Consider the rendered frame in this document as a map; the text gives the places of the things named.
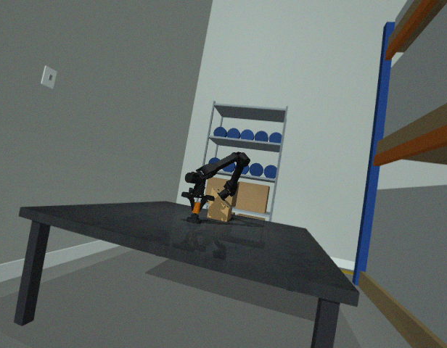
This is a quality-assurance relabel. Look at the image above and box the orange knob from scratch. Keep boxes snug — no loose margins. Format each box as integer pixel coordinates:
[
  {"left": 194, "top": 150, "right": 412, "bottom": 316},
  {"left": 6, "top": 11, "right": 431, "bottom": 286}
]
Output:
[{"left": 192, "top": 202, "right": 200, "bottom": 214}]

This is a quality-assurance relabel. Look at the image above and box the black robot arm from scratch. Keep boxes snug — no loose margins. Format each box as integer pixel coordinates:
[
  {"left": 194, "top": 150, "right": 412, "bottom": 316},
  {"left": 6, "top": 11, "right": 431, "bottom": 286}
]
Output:
[{"left": 185, "top": 152, "right": 250, "bottom": 201}]

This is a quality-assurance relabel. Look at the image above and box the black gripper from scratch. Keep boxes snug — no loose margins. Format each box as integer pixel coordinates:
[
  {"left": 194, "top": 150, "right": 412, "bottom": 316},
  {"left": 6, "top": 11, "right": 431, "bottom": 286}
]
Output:
[{"left": 181, "top": 184, "right": 215, "bottom": 211}]

